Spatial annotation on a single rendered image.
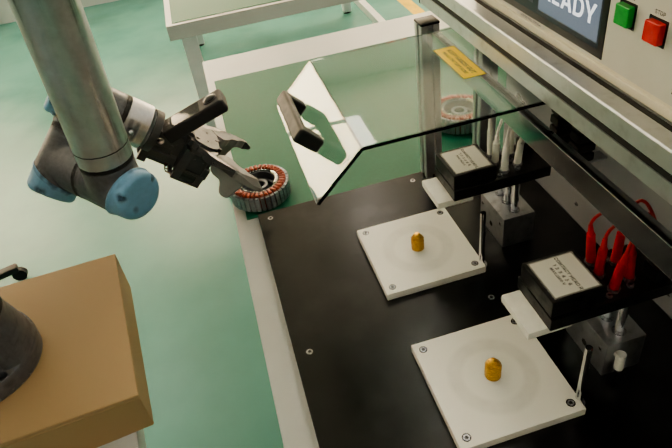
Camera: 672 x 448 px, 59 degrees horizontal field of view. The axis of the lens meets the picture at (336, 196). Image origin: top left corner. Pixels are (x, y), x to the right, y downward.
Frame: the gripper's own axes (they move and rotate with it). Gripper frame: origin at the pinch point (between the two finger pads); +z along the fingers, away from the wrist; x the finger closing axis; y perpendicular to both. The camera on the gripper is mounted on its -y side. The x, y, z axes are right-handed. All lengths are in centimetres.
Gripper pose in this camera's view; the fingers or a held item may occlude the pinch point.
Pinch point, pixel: (258, 165)
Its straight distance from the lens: 107.6
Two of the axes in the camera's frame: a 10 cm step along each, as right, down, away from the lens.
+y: -5.6, 7.5, 3.4
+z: 7.9, 3.6, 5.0
